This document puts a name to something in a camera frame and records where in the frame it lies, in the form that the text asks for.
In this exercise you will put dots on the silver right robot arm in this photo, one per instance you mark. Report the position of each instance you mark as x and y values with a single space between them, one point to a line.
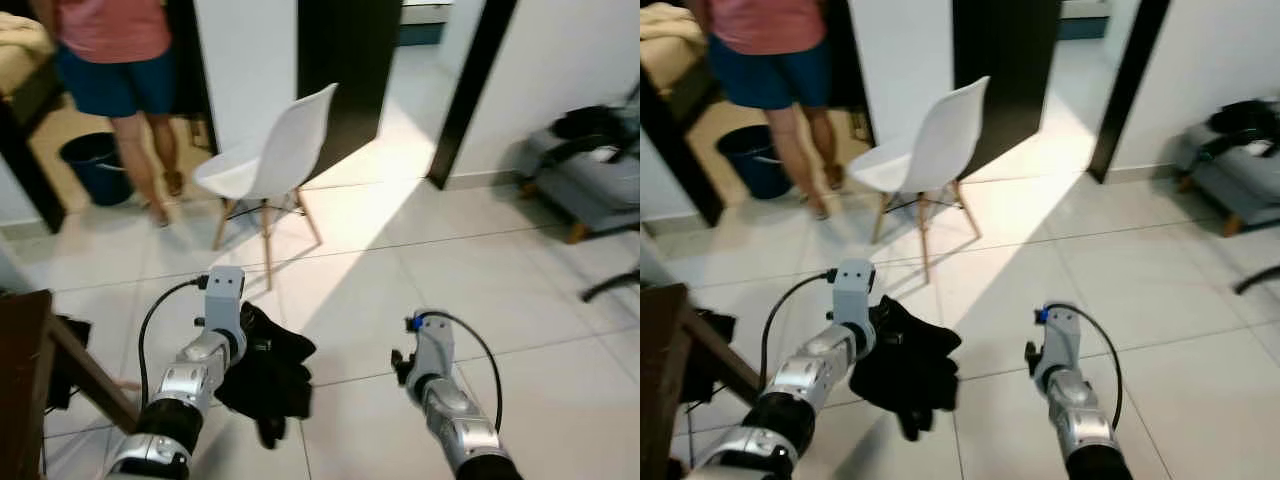
450 410
1075 405

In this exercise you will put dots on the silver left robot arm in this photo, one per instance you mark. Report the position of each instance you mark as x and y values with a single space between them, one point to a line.
190 375
810 370

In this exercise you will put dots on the white plastic chair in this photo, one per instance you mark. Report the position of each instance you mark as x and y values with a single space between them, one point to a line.
290 150
940 140

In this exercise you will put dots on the grey ottoman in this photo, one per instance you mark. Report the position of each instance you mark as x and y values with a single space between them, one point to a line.
1240 180
590 190

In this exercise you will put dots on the black soft bag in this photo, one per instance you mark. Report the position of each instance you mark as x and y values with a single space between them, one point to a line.
1250 115
590 125

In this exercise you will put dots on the dark blue bucket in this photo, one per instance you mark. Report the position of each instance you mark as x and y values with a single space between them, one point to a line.
750 165
95 170

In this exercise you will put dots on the person in pink shirt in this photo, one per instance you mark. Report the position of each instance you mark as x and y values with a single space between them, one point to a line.
770 30
110 30

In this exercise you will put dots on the beige blanket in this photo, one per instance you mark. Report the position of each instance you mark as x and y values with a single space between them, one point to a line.
20 40
670 35

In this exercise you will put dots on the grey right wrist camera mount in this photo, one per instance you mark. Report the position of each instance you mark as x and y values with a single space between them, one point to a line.
1062 340
435 350

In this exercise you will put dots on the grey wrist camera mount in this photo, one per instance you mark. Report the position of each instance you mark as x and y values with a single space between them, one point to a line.
225 300
1062 340
855 295
435 350

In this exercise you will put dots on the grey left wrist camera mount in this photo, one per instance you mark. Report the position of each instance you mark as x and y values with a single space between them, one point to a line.
225 300
855 295

